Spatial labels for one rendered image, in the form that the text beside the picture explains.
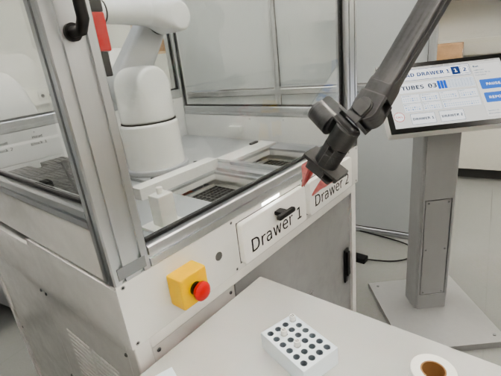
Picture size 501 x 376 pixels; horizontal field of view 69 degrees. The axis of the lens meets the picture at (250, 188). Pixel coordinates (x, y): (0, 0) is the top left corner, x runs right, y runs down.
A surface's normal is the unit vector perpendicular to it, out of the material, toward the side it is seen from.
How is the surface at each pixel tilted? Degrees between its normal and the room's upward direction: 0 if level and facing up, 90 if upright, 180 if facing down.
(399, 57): 59
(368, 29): 90
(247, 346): 0
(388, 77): 49
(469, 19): 90
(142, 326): 90
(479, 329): 3
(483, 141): 90
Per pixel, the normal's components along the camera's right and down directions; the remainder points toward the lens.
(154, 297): 0.77, 0.14
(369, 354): -0.11, -0.93
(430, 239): 0.02, 0.35
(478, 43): -0.53, 0.35
